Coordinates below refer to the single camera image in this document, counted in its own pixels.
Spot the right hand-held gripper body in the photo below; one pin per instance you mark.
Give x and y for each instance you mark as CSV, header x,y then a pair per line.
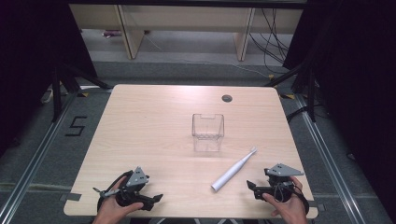
x,y
283,170

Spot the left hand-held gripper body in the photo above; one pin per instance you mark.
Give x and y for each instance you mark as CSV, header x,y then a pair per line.
x,y
137,178

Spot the white electric toothbrush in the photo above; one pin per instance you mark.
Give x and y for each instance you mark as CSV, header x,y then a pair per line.
x,y
229,175

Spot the clear plastic container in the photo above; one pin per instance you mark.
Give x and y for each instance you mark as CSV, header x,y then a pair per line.
x,y
199,135

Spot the person's right hand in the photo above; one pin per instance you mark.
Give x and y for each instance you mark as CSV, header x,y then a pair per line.
x,y
292,212

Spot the person's left hand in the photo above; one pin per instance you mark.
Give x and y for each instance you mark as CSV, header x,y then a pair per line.
x,y
109,212

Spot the black metal stand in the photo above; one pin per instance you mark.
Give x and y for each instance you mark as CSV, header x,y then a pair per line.
x,y
56,93
311,93

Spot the round grey table grommet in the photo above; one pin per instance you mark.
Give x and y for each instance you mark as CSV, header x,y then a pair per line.
x,y
227,98

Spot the black curtain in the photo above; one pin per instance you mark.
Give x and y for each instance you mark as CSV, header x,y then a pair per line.
x,y
358,77
28,62

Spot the pink item on floor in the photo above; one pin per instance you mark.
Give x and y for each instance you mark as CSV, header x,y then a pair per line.
x,y
111,33

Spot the light wooden desk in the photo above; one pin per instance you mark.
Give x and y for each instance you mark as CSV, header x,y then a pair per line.
x,y
186,18

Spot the aluminium floor rail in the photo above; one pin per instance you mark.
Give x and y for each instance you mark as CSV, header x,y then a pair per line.
x,y
34,161
323,149

